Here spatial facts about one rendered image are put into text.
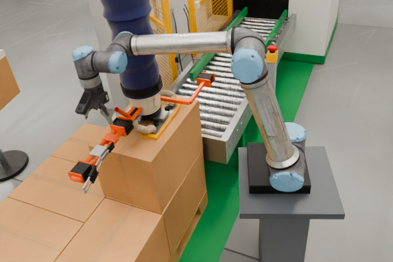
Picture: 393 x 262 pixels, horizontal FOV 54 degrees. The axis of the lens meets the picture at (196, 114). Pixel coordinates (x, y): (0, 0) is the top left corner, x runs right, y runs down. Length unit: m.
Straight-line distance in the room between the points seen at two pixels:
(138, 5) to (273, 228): 1.38
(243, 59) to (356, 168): 2.16
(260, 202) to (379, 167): 1.63
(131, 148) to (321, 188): 1.01
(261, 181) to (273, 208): 0.15
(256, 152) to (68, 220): 1.14
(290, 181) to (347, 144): 1.89
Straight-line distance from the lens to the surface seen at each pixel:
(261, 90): 1.46
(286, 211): 1.97
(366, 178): 3.32
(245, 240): 2.78
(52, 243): 2.31
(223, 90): 3.19
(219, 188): 3.09
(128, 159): 2.05
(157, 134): 2.10
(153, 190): 2.12
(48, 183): 2.66
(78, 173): 1.79
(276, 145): 1.64
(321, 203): 2.03
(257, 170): 2.05
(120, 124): 2.01
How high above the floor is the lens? 2.25
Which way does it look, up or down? 35 degrees down
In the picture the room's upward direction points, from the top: 6 degrees counter-clockwise
